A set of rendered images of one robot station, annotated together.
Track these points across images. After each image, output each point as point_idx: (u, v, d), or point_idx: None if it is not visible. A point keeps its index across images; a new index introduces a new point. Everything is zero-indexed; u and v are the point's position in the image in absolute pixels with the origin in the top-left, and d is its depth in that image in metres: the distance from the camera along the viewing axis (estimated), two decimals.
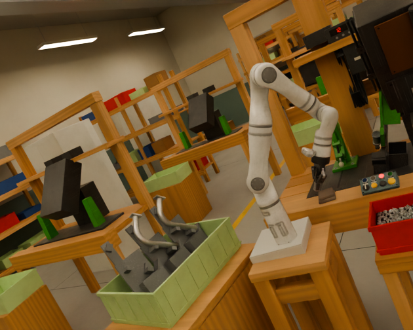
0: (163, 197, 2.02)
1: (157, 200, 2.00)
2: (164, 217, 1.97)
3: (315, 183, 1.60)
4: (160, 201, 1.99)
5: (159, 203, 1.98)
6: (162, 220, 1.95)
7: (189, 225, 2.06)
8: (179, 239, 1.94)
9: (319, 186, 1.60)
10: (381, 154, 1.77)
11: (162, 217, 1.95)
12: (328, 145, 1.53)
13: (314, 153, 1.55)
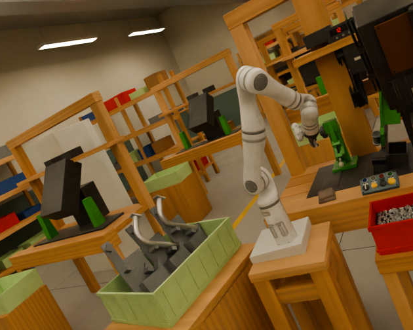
0: (163, 197, 2.02)
1: (157, 200, 2.00)
2: (164, 217, 1.97)
3: (310, 143, 1.78)
4: (160, 201, 1.99)
5: (159, 203, 1.98)
6: (162, 220, 1.95)
7: (189, 225, 2.06)
8: (179, 239, 1.94)
9: None
10: (381, 154, 1.77)
11: (162, 217, 1.95)
12: (315, 128, 1.62)
13: (303, 133, 1.66)
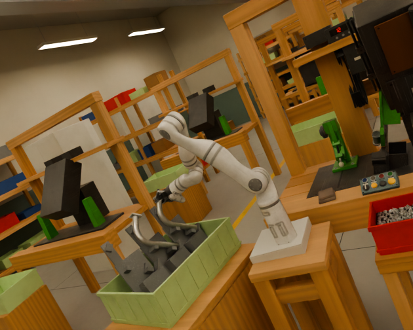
0: None
1: None
2: (164, 217, 1.97)
3: (166, 201, 1.99)
4: (160, 201, 1.99)
5: (159, 203, 1.98)
6: (162, 220, 1.95)
7: (189, 225, 2.06)
8: (179, 239, 1.94)
9: None
10: (381, 154, 1.77)
11: (162, 217, 1.94)
12: None
13: (180, 195, 1.89)
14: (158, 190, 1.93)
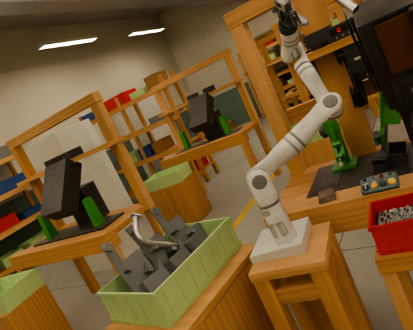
0: (283, 10, 1.37)
1: None
2: None
3: (292, 8, 1.39)
4: None
5: None
6: None
7: (345, 5, 1.28)
8: (179, 239, 1.94)
9: (288, 8, 1.37)
10: (381, 154, 1.77)
11: None
12: (294, 41, 1.53)
13: (299, 25, 1.51)
14: (274, 12, 1.47)
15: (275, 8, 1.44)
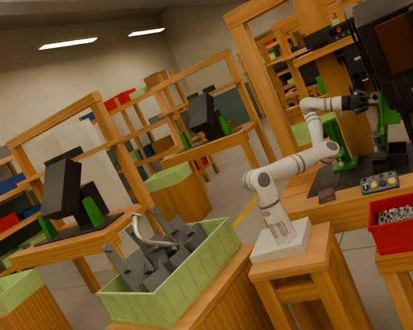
0: (372, 101, 1.78)
1: (375, 97, 1.81)
2: (376, 114, 1.87)
3: (368, 106, 1.82)
4: None
5: None
6: None
7: (378, 145, 1.81)
8: (179, 239, 1.94)
9: (371, 105, 1.80)
10: (381, 154, 1.77)
11: (373, 112, 1.89)
12: (331, 109, 1.87)
13: (340, 111, 1.90)
14: (356, 91, 1.85)
15: (363, 92, 1.83)
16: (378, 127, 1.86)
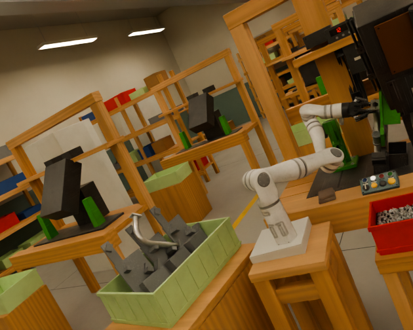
0: (372, 108, 1.77)
1: (375, 104, 1.80)
2: (376, 122, 1.85)
3: (368, 113, 1.81)
4: None
5: None
6: None
7: None
8: (179, 239, 1.94)
9: (372, 111, 1.79)
10: (381, 154, 1.77)
11: (373, 119, 1.88)
12: (331, 116, 1.86)
13: (340, 118, 1.89)
14: (356, 98, 1.84)
15: (363, 99, 1.82)
16: None
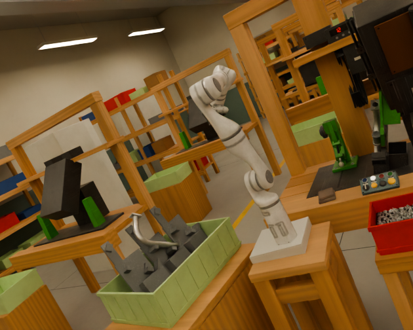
0: (372, 108, 1.77)
1: (375, 104, 1.80)
2: (376, 122, 1.85)
3: None
4: None
5: None
6: None
7: None
8: (179, 239, 1.94)
9: None
10: (381, 154, 1.77)
11: (373, 119, 1.88)
12: None
13: (222, 106, 1.80)
14: None
15: None
16: None
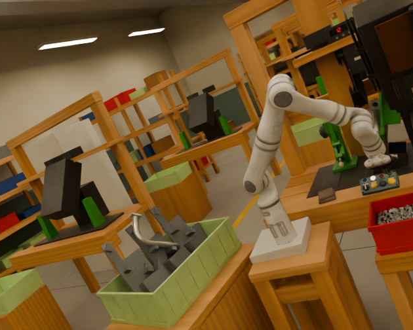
0: (372, 108, 1.77)
1: (375, 104, 1.80)
2: (376, 122, 1.85)
3: (387, 168, 1.50)
4: None
5: None
6: None
7: None
8: (179, 239, 1.94)
9: (388, 166, 1.51)
10: None
11: (373, 119, 1.88)
12: (380, 138, 1.39)
13: (382, 154, 1.39)
14: None
15: None
16: None
